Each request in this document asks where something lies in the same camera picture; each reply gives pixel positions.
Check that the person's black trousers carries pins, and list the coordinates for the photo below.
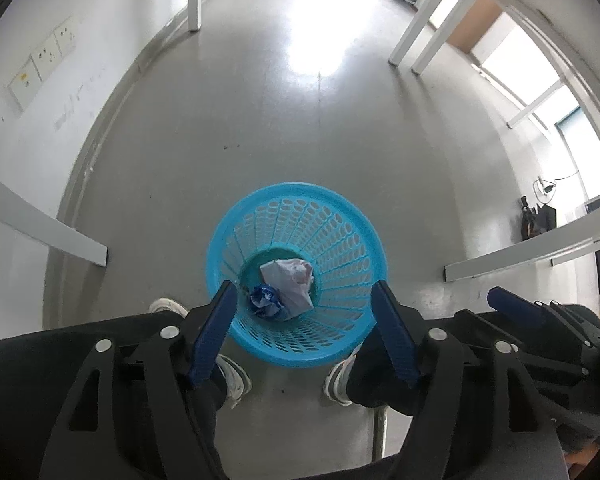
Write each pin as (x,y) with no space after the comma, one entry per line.
(38,369)

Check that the white right sneaker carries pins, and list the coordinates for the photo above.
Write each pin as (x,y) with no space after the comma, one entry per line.
(335,383)

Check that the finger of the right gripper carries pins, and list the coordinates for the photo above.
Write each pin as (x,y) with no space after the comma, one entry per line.
(518,310)

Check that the pink white paper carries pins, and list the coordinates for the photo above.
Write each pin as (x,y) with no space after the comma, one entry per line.
(293,279)

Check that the white wall socket panel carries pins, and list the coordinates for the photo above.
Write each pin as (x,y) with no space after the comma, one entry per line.
(41,63)

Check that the blue plastic waste basket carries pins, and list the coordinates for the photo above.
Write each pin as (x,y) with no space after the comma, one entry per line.
(304,221)

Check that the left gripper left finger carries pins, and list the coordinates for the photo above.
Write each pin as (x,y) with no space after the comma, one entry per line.
(83,442)

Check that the blue plastic bag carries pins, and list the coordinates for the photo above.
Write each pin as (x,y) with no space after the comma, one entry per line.
(265,303)

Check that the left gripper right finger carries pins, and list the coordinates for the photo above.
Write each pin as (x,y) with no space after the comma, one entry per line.
(523,442)

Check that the white left sneaker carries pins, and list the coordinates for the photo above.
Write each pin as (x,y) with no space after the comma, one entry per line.
(237,381)

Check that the white sneaker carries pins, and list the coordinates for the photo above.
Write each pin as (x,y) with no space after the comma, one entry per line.
(335,383)
(237,381)

